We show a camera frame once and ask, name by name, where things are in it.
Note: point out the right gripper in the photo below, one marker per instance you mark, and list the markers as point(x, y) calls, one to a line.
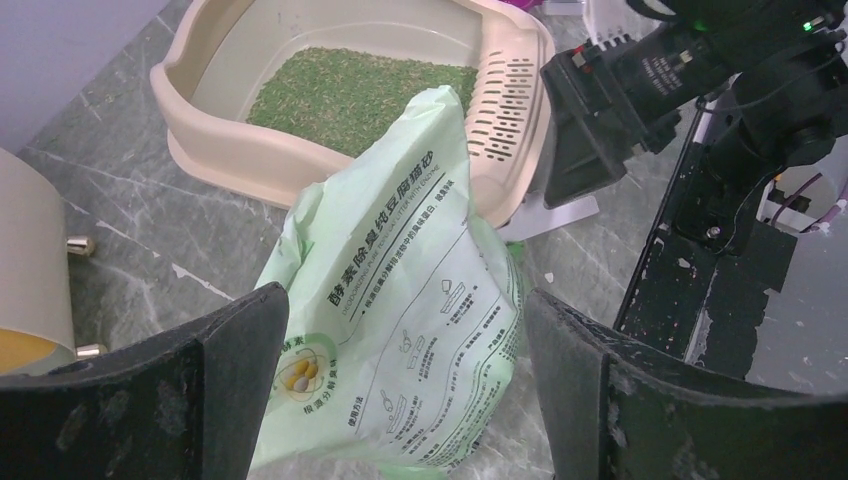
point(611, 97)

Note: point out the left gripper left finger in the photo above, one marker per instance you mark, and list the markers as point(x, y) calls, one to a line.
point(186, 403)

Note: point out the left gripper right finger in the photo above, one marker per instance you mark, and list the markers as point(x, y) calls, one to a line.
point(616, 408)

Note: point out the green cat litter bag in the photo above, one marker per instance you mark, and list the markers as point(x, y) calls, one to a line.
point(404, 307)

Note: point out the beige litter box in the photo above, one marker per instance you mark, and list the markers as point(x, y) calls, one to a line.
point(224, 51)

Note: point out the magenta litter scoop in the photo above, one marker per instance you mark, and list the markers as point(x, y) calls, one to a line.
point(524, 4)

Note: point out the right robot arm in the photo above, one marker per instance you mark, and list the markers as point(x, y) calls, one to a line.
point(773, 69)

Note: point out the green litter pellets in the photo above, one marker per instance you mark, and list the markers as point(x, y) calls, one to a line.
point(345, 100)

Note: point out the round beige drawer cabinet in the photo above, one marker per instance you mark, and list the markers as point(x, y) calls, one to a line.
point(37, 333)

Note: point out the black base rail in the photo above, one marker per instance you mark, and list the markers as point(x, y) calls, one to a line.
point(690, 304)

